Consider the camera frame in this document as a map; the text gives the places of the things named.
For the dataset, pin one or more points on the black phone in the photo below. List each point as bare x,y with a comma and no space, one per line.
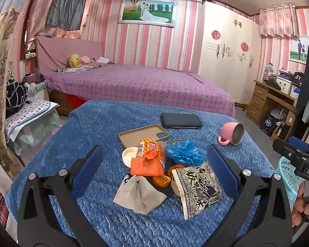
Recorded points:
180,120

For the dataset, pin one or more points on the white wardrobe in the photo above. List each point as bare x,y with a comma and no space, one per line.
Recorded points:
230,52

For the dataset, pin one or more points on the beige cloth pouch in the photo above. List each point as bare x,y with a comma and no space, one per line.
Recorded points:
137,194

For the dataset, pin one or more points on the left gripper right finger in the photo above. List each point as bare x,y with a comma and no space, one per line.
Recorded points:
271,223

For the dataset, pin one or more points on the black bag under desk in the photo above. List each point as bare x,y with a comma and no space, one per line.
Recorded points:
268,124

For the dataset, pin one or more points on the polka dot cushion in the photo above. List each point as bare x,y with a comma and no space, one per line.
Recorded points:
33,109

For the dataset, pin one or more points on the blue plastic bag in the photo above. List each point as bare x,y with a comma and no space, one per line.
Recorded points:
186,153

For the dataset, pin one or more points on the black white snack bag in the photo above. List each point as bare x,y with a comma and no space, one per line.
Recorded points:
198,188

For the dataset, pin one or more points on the framed couple photo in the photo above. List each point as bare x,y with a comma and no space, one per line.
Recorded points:
298,51

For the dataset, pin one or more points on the wooden desk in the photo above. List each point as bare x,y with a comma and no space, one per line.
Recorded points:
264,100

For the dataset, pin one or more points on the floral curtain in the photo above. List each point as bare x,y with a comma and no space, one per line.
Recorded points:
8,21

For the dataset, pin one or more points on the tan phone case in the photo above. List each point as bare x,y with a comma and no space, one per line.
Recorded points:
131,138

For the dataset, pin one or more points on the framed wedding photo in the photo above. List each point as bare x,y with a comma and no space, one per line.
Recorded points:
152,12

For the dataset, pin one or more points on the bed with purple cover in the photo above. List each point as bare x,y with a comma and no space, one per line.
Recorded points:
132,83

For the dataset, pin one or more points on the yellow duck plush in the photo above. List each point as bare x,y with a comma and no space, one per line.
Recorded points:
74,61

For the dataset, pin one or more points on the light blue trash basket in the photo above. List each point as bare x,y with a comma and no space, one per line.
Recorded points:
291,181

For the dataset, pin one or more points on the white storage box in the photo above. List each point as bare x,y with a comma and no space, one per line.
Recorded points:
285,85

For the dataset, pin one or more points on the pink steel mug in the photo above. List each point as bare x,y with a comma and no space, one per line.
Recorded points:
231,133

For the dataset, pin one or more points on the pink window valance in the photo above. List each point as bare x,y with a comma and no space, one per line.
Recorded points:
279,21

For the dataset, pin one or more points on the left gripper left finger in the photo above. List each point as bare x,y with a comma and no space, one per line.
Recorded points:
37,222

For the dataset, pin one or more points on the white round lid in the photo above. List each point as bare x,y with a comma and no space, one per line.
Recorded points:
128,154

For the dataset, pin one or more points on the orange snack wrapper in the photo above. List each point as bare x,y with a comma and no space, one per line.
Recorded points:
150,159

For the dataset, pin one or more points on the grey window curtain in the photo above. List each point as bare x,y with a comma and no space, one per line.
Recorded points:
66,14

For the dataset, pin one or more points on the black patterned bag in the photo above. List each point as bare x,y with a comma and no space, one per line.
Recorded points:
16,96

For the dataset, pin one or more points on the person's right hand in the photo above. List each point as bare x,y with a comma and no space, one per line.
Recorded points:
299,207

